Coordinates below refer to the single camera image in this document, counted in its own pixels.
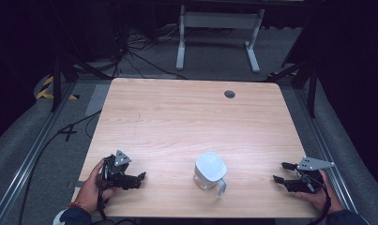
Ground person's left hand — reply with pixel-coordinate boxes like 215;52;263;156
74;158;117;214

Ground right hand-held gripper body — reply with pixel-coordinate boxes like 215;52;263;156
284;156;336;193

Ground black tape cross mark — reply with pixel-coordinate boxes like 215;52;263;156
58;124;79;143

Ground yellow and black floor tape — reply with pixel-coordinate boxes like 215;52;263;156
36;75;80;101

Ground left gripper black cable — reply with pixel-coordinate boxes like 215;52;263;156
96;162;112;221

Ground white metal table frame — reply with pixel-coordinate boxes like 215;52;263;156
175;4;265;74

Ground aluminium floor rail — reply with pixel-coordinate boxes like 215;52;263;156
293;87;358;214
0;82;77;225

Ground black tripod stand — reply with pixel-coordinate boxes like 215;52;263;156
265;60;319;119
50;52;112;113

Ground person's right hand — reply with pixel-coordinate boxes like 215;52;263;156
295;170;346;215

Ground long black floor cable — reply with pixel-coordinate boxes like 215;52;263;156
17;110;102;225

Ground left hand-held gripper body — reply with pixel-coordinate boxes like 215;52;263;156
100;149;143;191

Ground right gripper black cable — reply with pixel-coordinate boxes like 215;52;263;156
297;172;332;225

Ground red bracelet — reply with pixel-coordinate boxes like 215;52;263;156
68;202;89;214

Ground white mug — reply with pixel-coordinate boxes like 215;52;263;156
193;151;228;197

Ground tangle of black floor cables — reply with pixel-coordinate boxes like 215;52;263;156
113;22;189;81

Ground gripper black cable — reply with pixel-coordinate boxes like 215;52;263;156
96;162;112;221
297;172;332;225

